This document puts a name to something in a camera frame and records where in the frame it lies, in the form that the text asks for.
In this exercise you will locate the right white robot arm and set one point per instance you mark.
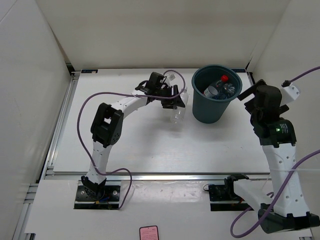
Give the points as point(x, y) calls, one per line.
point(287, 210)

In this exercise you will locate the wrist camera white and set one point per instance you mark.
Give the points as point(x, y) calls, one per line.
point(170, 77)
point(289, 92)

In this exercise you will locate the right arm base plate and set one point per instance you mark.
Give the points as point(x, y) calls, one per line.
point(222, 196)

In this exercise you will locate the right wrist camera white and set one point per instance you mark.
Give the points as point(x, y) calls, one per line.
point(289, 92)

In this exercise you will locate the red label plastic bottle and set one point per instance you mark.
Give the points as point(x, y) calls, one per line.
point(214, 88)

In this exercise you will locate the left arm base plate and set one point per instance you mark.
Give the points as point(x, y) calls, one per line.
point(107, 198)

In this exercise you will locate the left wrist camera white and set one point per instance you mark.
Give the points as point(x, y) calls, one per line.
point(170, 77)

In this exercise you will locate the clear white cap bottle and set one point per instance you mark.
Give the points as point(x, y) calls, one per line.
point(177, 115)

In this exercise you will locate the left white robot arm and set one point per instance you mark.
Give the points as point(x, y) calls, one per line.
point(106, 128)

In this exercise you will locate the aluminium table edge rail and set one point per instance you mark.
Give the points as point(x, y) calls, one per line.
point(124, 176)

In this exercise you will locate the pink smartphone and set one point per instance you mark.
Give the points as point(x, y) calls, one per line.
point(149, 233)

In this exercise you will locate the dark green plastic bin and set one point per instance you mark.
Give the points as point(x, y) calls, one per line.
point(209, 110)

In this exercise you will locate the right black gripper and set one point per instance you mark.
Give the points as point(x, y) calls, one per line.
point(252, 90)

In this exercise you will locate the blue label plastic bottle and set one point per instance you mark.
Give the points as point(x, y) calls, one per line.
point(226, 92)

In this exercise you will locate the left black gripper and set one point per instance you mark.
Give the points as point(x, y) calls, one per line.
point(172, 103)

